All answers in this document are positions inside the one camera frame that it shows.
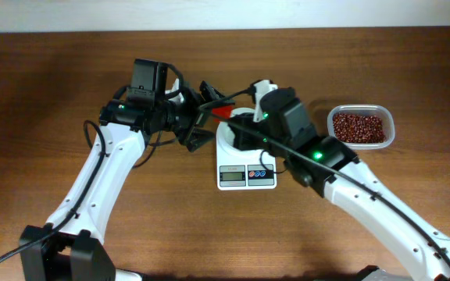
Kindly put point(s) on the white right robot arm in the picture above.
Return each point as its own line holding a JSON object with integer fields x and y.
{"x": 338, "y": 175}

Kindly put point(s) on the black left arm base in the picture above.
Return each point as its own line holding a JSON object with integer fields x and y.
{"x": 68, "y": 257}

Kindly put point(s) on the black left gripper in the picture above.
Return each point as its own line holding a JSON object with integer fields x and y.
{"x": 194, "y": 110}

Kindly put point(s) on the clear plastic bean container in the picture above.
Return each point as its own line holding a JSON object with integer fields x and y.
{"x": 366, "y": 110}

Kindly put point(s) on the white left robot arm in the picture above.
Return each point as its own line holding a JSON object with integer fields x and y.
{"x": 156, "y": 100}

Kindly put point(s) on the red plastic measuring scoop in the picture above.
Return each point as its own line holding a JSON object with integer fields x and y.
{"x": 223, "y": 112}

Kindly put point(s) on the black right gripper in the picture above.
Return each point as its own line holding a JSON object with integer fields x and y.
{"x": 242, "y": 129}

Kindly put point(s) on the white kitchen scale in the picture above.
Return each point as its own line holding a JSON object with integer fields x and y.
{"x": 243, "y": 170}

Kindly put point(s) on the white bowl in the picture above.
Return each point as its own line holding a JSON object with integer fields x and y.
{"x": 238, "y": 114}

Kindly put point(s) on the red beans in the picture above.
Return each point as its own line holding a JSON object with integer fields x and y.
{"x": 357, "y": 129}

